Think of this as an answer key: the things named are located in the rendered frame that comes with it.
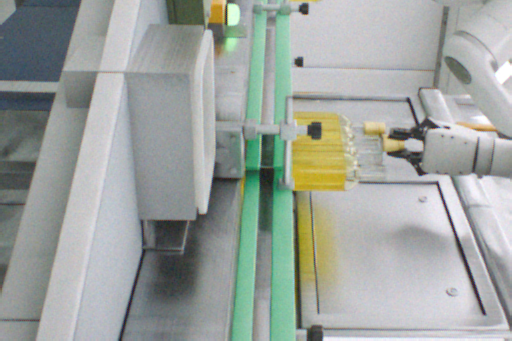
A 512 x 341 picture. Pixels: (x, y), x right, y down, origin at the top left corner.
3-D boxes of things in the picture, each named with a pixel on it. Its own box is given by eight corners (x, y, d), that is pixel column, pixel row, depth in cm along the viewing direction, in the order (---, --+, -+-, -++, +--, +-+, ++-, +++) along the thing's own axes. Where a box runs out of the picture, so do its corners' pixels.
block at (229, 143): (200, 180, 115) (243, 181, 115) (199, 130, 111) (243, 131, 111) (202, 169, 118) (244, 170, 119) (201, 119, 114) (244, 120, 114)
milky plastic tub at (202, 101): (141, 221, 96) (205, 222, 96) (129, 71, 86) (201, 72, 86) (160, 156, 111) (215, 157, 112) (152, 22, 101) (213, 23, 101)
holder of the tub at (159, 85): (141, 251, 98) (196, 252, 99) (126, 71, 86) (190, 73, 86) (159, 184, 114) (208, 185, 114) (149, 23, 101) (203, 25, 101)
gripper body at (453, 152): (477, 167, 144) (422, 158, 146) (485, 123, 139) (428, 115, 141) (476, 187, 137) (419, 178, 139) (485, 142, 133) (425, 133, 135)
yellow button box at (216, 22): (188, 35, 147) (224, 35, 147) (187, 0, 144) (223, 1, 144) (192, 23, 153) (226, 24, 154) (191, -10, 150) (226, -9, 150)
